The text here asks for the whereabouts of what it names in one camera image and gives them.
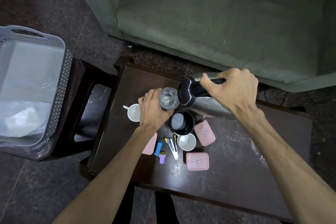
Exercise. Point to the clear plastic bag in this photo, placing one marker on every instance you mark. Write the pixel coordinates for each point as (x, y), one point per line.
(23, 121)

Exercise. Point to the person's right leg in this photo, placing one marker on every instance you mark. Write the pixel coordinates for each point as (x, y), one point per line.
(165, 209)

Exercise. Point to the brown plastic stool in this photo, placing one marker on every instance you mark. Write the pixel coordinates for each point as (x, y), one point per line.
(86, 79)

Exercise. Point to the small purple stamp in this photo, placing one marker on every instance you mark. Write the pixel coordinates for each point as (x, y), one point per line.
(162, 158)

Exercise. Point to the white nail clipper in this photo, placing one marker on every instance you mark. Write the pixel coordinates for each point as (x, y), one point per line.
(173, 149)

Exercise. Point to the pink lidded container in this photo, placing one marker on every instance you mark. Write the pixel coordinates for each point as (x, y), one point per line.
(197, 161)
(204, 133)
(150, 146)

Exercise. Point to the person's left thumb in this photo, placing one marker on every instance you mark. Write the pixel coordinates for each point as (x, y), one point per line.
(167, 114)

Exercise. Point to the person's left leg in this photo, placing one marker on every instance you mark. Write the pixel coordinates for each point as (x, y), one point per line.
(123, 208)

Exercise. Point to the green fabric sofa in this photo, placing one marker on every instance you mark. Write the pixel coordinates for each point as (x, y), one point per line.
(210, 13)

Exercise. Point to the person's right fingers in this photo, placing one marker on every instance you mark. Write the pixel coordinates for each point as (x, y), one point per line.
(210, 87)

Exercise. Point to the person's right forearm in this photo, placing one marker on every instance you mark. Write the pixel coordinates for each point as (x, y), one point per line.
(286, 158)

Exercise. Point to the stainless steel electric kettle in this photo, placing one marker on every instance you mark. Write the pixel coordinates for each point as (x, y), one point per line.
(207, 107)

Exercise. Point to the grey perforated plastic basket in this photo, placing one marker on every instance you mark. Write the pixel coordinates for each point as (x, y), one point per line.
(61, 87)

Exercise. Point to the person's left hand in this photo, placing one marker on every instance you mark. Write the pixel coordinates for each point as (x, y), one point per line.
(149, 112)

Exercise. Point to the clear drinking glass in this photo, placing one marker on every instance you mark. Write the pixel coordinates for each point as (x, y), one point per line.
(169, 99)

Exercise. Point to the small white cup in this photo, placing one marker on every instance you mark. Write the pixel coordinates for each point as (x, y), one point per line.
(187, 142)

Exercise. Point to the person's right hand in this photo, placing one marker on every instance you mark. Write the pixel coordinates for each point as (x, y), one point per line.
(236, 90)

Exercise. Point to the person's leg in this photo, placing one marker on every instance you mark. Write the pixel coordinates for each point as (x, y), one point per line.
(123, 208)
(165, 209)

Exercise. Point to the person's left forearm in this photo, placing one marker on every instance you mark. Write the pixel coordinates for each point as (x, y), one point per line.
(115, 176)

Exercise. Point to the blue lighter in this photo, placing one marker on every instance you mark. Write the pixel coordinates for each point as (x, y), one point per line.
(158, 148)

